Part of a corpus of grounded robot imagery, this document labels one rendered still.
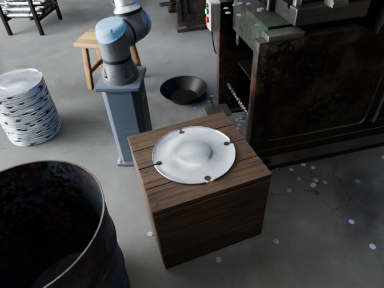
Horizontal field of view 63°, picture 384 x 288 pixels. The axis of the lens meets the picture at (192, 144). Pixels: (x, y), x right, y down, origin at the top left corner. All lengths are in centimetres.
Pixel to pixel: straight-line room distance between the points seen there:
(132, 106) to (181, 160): 40
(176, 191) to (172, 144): 22
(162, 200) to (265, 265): 49
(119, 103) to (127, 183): 39
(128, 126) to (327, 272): 98
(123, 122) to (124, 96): 14
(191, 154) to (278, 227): 49
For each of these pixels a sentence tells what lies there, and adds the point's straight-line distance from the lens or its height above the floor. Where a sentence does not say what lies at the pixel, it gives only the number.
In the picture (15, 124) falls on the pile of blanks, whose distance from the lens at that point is 185.
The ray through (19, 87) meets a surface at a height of 31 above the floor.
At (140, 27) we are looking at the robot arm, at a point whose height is 63.
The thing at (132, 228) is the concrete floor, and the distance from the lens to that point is 135.
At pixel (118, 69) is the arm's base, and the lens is 130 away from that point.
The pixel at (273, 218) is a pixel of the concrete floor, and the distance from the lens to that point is 136.
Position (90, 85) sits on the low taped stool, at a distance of 225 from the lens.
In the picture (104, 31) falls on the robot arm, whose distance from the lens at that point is 126.
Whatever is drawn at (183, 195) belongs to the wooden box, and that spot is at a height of 35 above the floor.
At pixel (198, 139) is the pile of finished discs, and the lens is 115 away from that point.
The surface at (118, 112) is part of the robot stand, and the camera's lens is 139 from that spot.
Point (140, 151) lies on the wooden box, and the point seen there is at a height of 35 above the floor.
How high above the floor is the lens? 110
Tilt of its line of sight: 41 degrees down
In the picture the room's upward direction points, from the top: 4 degrees counter-clockwise
